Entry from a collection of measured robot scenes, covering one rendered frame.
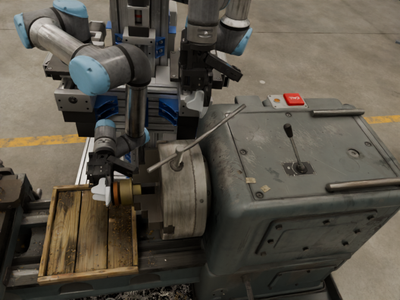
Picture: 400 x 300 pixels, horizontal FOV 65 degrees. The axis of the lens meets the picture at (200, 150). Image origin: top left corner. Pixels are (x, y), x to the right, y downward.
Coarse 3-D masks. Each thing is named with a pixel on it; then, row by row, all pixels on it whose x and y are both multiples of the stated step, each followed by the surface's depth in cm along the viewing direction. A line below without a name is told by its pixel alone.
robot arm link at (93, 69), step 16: (16, 16) 108; (32, 16) 108; (48, 16) 112; (32, 32) 106; (48, 32) 103; (64, 32) 104; (32, 48) 114; (48, 48) 104; (64, 48) 97; (80, 48) 92; (96, 48) 92; (112, 48) 92; (80, 64) 86; (96, 64) 87; (112, 64) 89; (128, 64) 92; (80, 80) 90; (96, 80) 87; (112, 80) 91; (128, 80) 96
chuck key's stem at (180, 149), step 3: (177, 147) 83; (180, 147) 83; (183, 147) 83; (177, 150) 82; (180, 150) 82; (183, 150) 82; (177, 153) 83; (180, 153) 83; (177, 156) 84; (180, 156) 84; (174, 159) 86; (177, 159) 85; (180, 159) 85; (174, 162) 89; (177, 162) 87; (174, 165) 89; (177, 165) 89
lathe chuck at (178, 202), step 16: (160, 144) 96; (176, 144) 96; (160, 160) 90; (160, 176) 92; (176, 176) 88; (192, 176) 89; (160, 192) 95; (176, 192) 87; (192, 192) 88; (176, 208) 87; (192, 208) 88; (176, 224) 90; (192, 224) 91
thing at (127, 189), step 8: (112, 184) 97; (120, 184) 97; (128, 184) 97; (136, 184) 98; (112, 192) 96; (120, 192) 95; (128, 192) 96; (136, 192) 97; (112, 200) 96; (120, 200) 96; (128, 200) 96
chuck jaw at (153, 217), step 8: (136, 200) 95; (144, 200) 96; (152, 200) 96; (160, 200) 96; (136, 208) 96; (144, 208) 93; (152, 208) 94; (160, 208) 94; (144, 216) 95; (152, 216) 92; (160, 216) 92; (152, 224) 91; (160, 224) 92; (168, 232) 92
